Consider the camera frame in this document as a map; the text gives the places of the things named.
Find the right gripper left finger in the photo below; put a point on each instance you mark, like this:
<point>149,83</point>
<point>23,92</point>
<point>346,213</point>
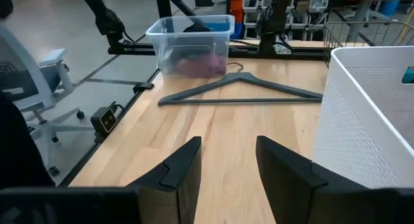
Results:
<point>97,208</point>

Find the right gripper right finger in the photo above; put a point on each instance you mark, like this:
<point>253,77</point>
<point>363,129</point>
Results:
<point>323,204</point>

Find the maroon cloth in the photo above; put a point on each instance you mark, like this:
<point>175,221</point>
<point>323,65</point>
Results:
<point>207,67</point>

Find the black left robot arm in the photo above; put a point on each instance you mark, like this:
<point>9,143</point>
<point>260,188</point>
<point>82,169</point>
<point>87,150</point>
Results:
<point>275,20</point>

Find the white plastic bin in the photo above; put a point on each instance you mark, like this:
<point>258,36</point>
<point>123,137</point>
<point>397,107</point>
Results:
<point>349,136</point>

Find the large black object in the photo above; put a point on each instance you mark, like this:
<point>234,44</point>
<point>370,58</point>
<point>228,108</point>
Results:
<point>16,146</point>

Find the black table-edge clamp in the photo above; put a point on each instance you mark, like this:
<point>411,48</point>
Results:
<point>142,87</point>

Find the grey clothes hanger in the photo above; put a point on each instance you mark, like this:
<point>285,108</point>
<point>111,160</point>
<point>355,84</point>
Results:
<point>241,77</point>

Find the grey office chair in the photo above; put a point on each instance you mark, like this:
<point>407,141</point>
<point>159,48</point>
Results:
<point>19,68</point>

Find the clear plastic container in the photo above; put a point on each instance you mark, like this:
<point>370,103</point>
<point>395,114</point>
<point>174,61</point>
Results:
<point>161,39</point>

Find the blue storage bin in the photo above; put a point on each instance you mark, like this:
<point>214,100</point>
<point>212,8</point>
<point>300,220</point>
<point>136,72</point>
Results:
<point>237,29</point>

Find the storage bin rack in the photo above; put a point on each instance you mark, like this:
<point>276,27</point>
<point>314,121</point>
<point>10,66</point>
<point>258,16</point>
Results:
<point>315,4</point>

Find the blue barrel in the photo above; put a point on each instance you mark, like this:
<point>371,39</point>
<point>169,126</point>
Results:
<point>388,7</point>

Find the black table-edge camera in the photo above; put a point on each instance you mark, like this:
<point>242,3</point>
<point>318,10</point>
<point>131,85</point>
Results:
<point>104,120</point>

